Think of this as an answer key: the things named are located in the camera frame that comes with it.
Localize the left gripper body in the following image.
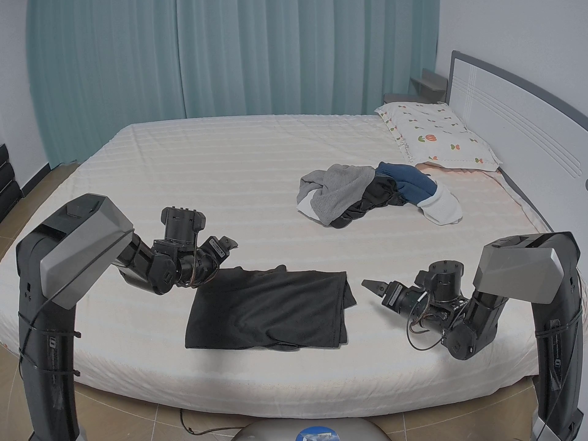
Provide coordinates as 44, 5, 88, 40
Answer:
198, 236, 229, 270

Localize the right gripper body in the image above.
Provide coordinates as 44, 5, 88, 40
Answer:
385, 281, 416, 316

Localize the black T-shirt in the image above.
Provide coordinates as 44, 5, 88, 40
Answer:
185, 266, 357, 352

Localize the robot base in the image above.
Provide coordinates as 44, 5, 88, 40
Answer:
230, 418, 391, 441

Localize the bed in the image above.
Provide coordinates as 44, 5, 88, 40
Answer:
0, 50, 588, 420

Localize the pile of clothes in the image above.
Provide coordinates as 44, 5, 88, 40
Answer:
295, 161, 463, 229

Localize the white printed pillow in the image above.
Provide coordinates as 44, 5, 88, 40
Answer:
374, 101, 501, 172

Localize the grey bedside table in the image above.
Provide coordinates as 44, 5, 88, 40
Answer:
383, 68, 448, 104

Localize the blue-green curtain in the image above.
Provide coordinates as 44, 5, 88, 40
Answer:
177, 0, 441, 116
25, 0, 187, 170

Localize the black chest of drawers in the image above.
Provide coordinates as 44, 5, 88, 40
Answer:
0, 144, 24, 224

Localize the black cable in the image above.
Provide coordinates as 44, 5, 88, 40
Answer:
179, 408, 242, 436

